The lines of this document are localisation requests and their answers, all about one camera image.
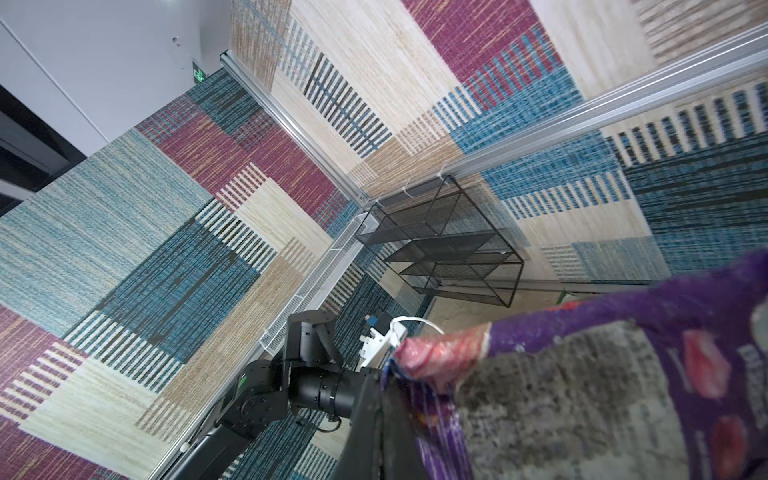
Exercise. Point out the white wire mesh basket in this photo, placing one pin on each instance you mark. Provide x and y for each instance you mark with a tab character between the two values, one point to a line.
321	280

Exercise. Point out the black wire shelf rack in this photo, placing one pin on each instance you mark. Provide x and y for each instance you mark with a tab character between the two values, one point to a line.
446	245

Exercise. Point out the purple candy bag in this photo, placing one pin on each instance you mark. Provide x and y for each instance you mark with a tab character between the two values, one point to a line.
668	382

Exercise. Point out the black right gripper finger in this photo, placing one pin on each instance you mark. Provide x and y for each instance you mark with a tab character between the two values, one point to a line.
382	443

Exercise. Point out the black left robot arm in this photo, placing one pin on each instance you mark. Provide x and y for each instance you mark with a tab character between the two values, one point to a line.
308	373

